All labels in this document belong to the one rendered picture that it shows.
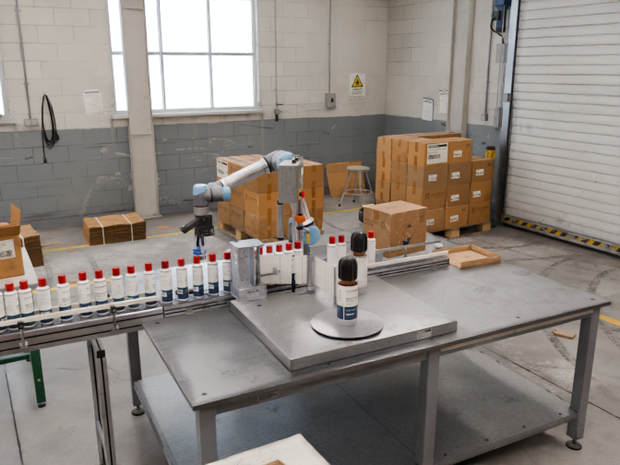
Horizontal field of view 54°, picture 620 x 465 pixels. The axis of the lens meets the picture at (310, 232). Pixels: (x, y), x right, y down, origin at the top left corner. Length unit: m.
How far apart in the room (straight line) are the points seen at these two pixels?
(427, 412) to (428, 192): 4.32
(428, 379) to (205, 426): 0.98
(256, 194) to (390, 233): 3.09
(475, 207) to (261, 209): 2.55
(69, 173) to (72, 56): 1.41
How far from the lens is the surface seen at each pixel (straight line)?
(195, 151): 8.53
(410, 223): 3.66
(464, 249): 3.90
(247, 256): 2.82
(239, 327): 2.73
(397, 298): 2.93
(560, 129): 7.41
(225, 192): 3.19
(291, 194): 3.01
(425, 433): 2.83
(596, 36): 7.19
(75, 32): 8.12
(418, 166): 6.78
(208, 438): 2.30
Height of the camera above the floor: 1.94
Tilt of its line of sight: 15 degrees down
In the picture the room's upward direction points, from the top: straight up
